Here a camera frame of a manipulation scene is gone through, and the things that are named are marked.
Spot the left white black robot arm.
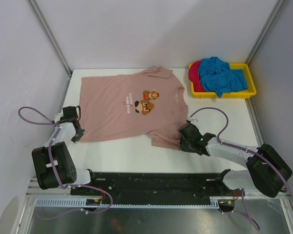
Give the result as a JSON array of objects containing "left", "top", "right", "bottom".
[{"left": 32, "top": 106, "right": 98, "bottom": 195}]

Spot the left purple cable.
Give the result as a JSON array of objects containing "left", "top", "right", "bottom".
[{"left": 18, "top": 106, "right": 113, "bottom": 220}]

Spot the left aluminium corner post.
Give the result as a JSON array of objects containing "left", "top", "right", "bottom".
[{"left": 26, "top": 0, "right": 72, "bottom": 77}]

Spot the grey slotted cable duct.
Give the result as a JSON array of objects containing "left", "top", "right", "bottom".
[{"left": 34, "top": 196, "right": 238, "bottom": 210}]

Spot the blue t shirt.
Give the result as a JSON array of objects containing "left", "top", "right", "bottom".
[{"left": 197, "top": 57, "right": 248, "bottom": 98}]

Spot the red t shirt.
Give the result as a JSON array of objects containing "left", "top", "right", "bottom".
[{"left": 188, "top": 60, "right": 205, "bottom": 93}]

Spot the yellow plastic bin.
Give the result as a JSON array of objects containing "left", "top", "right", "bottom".
[{"left": 188, "top": 63, "right": 256, "bottom": 99}]

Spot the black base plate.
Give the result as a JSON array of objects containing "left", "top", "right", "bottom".
[{"left": 70, "top": 172, "right": 245, "bottom": 198}]

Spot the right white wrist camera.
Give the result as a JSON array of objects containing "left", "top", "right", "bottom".
[{"left": 187, "top": 117, "right": 198, "bottom": 125}]

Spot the aluminium corner post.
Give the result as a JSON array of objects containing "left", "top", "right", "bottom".
[
  {"left": 245, "top": 0, "right": 288, "bottom": 65},
  {"left": 26, "top": 0, "right": 72, "bottom": 77}
]

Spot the aluminium frame rail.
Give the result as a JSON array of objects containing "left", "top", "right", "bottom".
[{"left": 243, "top": 190, "right": 290, "bottom": 198}]

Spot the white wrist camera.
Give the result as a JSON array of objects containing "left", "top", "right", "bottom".
[
  {"left": 53, "top": 113, "right": 63, "bottom": 123},
  {"left": 187, "top": 117, "right": 198, "bottom": 125}
]

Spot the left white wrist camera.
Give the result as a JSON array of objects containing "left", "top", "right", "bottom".
[{"left": 53, "top": 113, "right": 63, "bottom": 123}]

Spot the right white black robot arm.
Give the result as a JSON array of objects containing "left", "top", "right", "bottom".
[{"left": 178, "top": 122, "right": 293, "bottom": 197}]

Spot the right aluminium corner post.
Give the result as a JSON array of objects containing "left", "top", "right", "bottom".
[{"left": 245, "top": 0, "right": 288, "bottom": 65}]

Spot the pink t shirt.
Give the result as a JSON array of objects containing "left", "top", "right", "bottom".
[{"left": 79, "top": 67, "right": 188, "bottom": 150}]

